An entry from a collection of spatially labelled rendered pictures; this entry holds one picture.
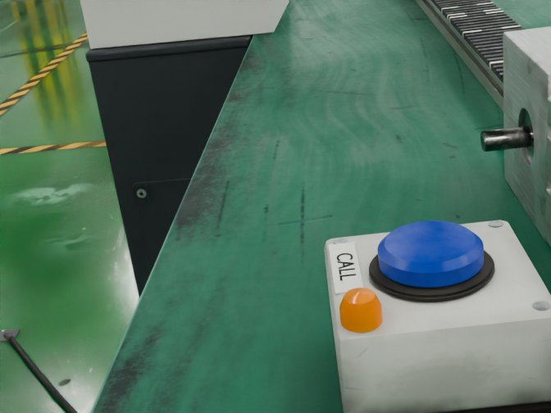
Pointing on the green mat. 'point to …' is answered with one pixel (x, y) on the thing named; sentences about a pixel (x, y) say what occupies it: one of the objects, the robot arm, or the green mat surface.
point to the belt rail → (485, 76)
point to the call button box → (444, 333)
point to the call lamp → (361, 310)
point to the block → (525, 119)
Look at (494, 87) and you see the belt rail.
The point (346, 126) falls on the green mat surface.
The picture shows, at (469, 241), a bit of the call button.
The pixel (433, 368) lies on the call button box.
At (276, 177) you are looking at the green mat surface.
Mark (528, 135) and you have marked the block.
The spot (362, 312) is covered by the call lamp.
